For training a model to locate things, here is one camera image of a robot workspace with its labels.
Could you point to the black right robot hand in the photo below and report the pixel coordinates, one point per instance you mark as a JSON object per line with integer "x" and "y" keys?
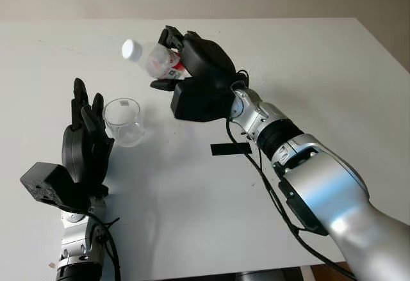
{"x": 205, "y": 60}

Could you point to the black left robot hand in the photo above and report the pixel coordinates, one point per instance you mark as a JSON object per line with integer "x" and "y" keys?
{"x": 77, "y": 153}

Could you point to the clear plastic water bottle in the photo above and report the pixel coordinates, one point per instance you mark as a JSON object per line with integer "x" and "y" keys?
{"x": 157, "y": 60}

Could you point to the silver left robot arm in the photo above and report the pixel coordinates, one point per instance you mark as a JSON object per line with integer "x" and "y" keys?
{"x": 78, "y": 245}

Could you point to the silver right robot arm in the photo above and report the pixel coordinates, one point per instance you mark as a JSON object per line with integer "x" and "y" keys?
{"x": 336, "y": 191}

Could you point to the clear glass cup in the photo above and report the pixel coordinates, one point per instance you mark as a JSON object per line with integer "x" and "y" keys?
{"x": 125, "y": 124}

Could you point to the black tape strip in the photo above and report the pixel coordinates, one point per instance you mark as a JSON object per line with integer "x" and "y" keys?
{"x": 225, "y": 149}

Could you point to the dark robot torso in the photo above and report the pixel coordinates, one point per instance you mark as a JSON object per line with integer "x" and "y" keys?
{"x": 256, "y": 273}

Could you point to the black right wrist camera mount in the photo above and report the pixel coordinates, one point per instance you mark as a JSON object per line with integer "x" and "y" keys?
{"x": 201, "y": 101}

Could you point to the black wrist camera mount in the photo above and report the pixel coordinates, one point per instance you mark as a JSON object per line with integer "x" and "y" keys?
{"x": 48, "y": 185}
{"x": 201, "y": 101}

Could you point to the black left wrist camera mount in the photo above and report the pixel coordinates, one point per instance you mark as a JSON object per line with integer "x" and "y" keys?
{"x": 48, "y": 185}

